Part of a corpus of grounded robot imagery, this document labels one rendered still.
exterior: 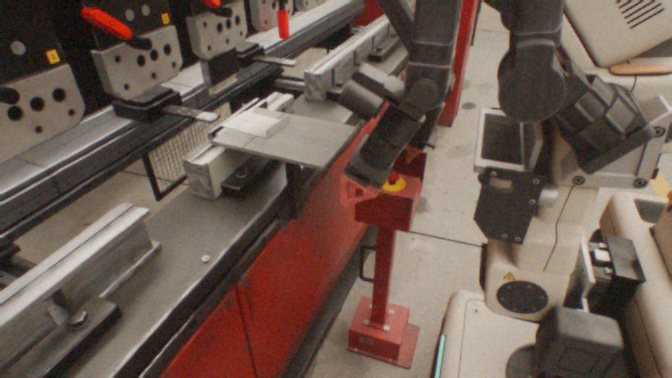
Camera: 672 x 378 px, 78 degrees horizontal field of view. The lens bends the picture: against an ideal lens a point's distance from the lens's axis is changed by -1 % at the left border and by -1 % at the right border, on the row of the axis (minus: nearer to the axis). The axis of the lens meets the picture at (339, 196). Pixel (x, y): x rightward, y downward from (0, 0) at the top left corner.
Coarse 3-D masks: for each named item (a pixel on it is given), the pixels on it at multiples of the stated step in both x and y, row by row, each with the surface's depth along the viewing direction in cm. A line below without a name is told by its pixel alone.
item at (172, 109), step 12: (144, 96) 99; (156, 96) 99; (168, 96) 101; (180, 96) 105; (120, 108) 99; (132, 108) 97; (144, 108) 96; (156, 108) 98; (168, 108) 100; (180, 108) 100; (144, 120) 97; (204, 120) 96; (216, 120) 97
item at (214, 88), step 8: (216, 56) 84; (224, 56) 87; (232, 56) 89; (200, 64) 83; (208, 64) 83; (216, 64) 85; (224, 64) 87; (232, 64) 90; (208, 72) 84; (216, 72) 86; (224, 72) 88; (232, 72) 90; (208, 80) 85; (216, 80) 86; (224, 80) 89; (232, 80) 93; (208, 88) 86; (216, 88) 88; (224, 88) 91
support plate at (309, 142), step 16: (256, 112) 99; (272, 112) 99; (288, 128) 93; (304, 128) 93; (320, 128) 93; (336, 128) 93; (352, 128) 93; (224, 144) 88; (240, 144) 87; (256, 144) 87; (272, 144) 87; (288, 144) 87; (304, 144) 87; (320, 144) 87; (336, 144) 87; (288, 160) 83; (304, 160) 82; (320, 160) 82
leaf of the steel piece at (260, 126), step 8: (248, 120) 95; (256, 120) 95; (264, 120) 95; (272, 120) 95; (280, 120) 91; (288, 120) 94; (240, 128) 92; (248, 128) 92; (256, 128) 92; (264, 128) 92; (272, 128) 89; (280, 128) 92; (264, 136) 89; (272, 136) 90
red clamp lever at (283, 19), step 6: (276, 0) 90; (282, 0) 90; (288, 0) 90; (282, 6) 91; (282, 12) 91; (282, 18) 92; (288, 18) 93; (282, 24) 93; (288, 24) 93; (282, 30) 94; (288, 30) 94; (282, 36) 95; (288, 36) 95
